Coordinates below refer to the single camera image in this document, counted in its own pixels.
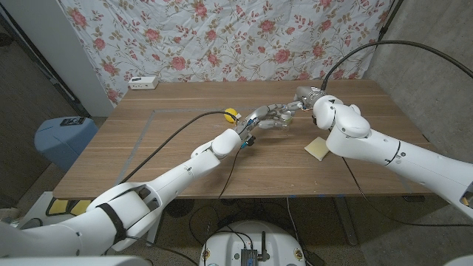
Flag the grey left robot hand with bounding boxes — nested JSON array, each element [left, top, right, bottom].
[[236, 103, 295, 140]]

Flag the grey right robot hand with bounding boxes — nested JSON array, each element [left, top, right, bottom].
[[285, 86, 328, 112]]

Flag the clear medicine bottle white cap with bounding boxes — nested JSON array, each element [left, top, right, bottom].
[[269, 109, 294, 131]]

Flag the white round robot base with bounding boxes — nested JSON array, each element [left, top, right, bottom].
[[199, 220, 307, 266]]

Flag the yellow toy lemon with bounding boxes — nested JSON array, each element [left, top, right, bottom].
[[223, 107, 239, 123]]

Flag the floral print backdrop cloth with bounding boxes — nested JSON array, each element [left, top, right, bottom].
[[58, 0, 395, 107]]

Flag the black stand pole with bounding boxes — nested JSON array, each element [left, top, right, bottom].
[[375, 0, 404, 47]]

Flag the white power strip box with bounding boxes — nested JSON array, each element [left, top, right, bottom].
[[128, 75, 160, 91]]

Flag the grey table leg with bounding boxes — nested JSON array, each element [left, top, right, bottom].
[[334, 197, 359, 247]]

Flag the black antenna module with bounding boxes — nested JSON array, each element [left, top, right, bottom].
[[240, 231, 271, 266]]

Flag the white table leg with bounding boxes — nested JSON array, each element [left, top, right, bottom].
[[146, 216, 166, 248]]

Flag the black flat device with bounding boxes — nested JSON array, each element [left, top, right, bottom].
[[59, 116, 86, 127]]

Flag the blue grey bin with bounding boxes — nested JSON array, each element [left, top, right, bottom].
[[33, 116, 99, 173]]

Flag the yellow black floor sticker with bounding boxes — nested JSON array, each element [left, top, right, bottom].
[[45, 197, 92, 217]]

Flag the grey white sneaker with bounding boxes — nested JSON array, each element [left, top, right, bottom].
[[18, 217, 44, 229]]

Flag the left arm thick black cable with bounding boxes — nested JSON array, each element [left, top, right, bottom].
[[120, 110, 239, 184]]

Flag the arm thick black cable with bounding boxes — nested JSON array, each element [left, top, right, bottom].
[[120, 110, 239, 184], [319, 39, 473, 92]]

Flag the left wrist thin black cable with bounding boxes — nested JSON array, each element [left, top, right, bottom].
[[217, 146, 243, 200]]

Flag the wrist thin black cable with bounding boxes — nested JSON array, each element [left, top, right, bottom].
[[217, 146, 243, 200], [341, 157, 473, 228]]

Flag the right arm thick black cable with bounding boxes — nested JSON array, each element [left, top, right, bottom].
[[319, 39, 473, 92]]

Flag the grey floor cable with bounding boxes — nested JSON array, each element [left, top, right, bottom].
[[286, 197, 307, 256]]

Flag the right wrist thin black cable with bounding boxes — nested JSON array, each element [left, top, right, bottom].
[[341, 157, 473, 228]]

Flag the black looped floor cable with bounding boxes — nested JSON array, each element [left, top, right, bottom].
[[188, 205, 256, 256]]

